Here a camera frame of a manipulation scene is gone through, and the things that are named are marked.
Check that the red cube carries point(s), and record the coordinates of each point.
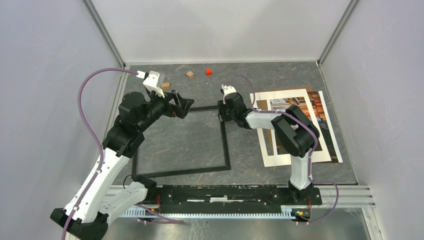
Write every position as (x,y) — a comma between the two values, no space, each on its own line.
(208,72)

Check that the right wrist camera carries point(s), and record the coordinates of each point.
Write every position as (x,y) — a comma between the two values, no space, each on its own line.
(227,89)

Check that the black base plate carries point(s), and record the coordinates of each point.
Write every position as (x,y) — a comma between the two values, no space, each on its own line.
(226,199)

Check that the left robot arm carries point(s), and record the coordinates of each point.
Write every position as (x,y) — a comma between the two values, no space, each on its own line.
(109,155)

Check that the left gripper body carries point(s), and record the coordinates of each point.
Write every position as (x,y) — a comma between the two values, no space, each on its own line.
(160,105)

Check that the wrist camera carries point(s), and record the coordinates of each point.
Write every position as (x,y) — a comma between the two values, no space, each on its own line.
(153,83)
(227,89)

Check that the light wooden cube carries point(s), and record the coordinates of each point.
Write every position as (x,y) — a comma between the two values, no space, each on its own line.
(190,75)

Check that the aluminium rail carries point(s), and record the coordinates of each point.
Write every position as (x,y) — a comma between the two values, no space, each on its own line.
(345,197)

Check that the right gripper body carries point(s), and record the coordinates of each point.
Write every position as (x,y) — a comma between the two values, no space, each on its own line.
(230,115)

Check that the brown wooden block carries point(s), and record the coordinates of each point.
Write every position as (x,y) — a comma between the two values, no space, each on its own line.
(166,86)

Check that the book photo print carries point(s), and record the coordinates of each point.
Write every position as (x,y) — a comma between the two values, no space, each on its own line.
(320,111)

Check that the black picture frame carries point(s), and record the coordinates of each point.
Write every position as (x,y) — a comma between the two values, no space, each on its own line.
(175,147)

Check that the brown backing board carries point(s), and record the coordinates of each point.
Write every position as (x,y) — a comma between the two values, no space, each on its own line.
(263,104)

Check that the white mat board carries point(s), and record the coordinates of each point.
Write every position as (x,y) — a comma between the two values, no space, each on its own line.
(272,151)

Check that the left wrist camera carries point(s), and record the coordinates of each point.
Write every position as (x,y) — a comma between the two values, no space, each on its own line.
(153,83)

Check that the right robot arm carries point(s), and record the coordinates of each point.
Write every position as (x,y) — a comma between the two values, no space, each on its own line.
(296,132)

